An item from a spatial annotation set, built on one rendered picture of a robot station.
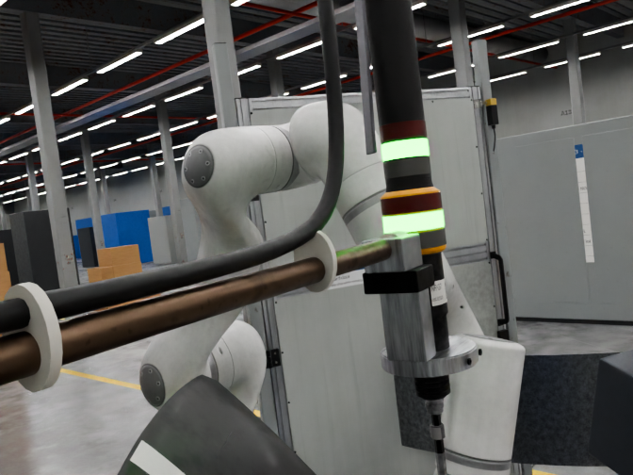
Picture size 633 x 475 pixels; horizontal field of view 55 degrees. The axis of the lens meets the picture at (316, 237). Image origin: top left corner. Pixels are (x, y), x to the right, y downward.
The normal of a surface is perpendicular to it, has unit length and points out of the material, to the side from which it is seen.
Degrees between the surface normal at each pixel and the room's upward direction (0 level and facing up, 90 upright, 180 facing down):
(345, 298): 90
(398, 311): 90
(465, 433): 76
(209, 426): 48
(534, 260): 90
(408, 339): 90
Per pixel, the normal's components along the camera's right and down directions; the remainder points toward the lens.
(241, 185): 0.70, 0.47
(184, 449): 0.65, -0.71
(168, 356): -0.41, -0.24
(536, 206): -0.68, 0.12
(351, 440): 0.39, 0.00
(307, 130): -0.70, -0.13
